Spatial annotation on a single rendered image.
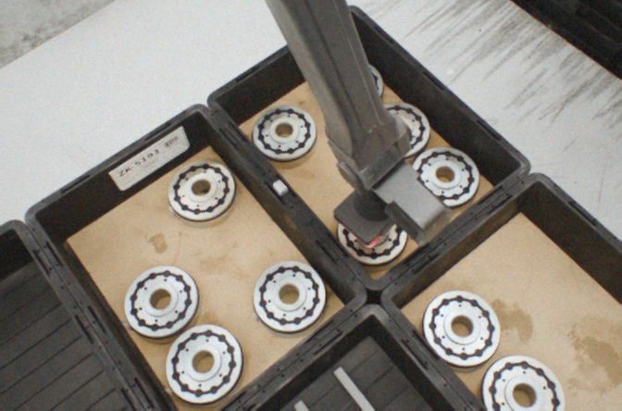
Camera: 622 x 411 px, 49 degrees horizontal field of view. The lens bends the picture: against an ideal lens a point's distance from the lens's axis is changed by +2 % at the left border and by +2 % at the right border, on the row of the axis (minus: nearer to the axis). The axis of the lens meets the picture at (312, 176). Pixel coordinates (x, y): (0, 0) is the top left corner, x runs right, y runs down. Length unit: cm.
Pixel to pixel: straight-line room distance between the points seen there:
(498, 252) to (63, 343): 63
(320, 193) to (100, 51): 61
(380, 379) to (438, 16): 77
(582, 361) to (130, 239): 66
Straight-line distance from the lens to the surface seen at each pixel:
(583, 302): 103
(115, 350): 90
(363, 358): 96
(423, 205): 76
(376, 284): 88
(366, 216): 86
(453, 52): 137
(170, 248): 103
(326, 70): 55
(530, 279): 102
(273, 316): 94
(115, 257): 105
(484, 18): 144
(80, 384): 101
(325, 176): 105
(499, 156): 101
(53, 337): 104
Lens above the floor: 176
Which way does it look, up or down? 62 degrees down
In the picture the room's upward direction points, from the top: 4 degrees counter-clockwise
